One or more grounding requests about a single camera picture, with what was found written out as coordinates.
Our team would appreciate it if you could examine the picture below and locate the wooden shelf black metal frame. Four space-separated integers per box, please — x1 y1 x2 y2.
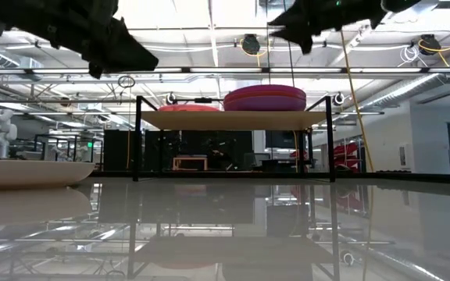
133 95 336 183

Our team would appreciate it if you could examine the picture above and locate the magenta opaque plate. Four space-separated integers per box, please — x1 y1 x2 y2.
224 84 306 98

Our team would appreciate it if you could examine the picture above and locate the silver ventilation duct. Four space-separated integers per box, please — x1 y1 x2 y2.
359 50 450 112

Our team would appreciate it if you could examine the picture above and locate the beige plate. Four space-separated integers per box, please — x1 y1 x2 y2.
0 158 96 190

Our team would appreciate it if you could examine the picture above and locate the black aluminium table frame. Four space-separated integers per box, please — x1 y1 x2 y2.
87 169 450 185

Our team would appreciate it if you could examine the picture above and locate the pink translucent plate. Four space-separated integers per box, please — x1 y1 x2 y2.
158 104 221 111

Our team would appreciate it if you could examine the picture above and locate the dark monitor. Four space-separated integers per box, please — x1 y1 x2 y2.
264 130 298 149

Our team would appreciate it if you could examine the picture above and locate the yellow hanging cable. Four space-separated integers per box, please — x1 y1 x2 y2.
339 29 375 173

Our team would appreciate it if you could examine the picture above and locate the thin black hanging cable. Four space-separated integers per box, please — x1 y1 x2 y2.
265 37 272 86

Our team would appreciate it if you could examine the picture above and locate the black workstation frame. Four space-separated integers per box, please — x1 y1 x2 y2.
33 133 105 172

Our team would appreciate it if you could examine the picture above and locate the coiled cable ring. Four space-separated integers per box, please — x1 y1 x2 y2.
117 74 137 89

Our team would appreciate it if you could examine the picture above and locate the large ceiling cable reel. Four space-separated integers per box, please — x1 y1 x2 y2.
240 34 263 56
418 34 441 56

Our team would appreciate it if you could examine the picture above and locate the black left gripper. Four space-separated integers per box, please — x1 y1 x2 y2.
0 0 159 80

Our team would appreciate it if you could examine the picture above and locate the white cable coil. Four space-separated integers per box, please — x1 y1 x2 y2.
399 45 420 66

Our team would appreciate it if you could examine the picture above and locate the red bin rack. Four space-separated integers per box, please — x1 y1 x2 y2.
333 140 363 172

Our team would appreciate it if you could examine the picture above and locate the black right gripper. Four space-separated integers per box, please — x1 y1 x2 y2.
267 0 384 55

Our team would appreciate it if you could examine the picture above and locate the purple plate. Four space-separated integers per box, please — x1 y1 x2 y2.
223 95 307 112

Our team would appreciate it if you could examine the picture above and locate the black partition wall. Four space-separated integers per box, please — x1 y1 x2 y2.
103 129 254 172

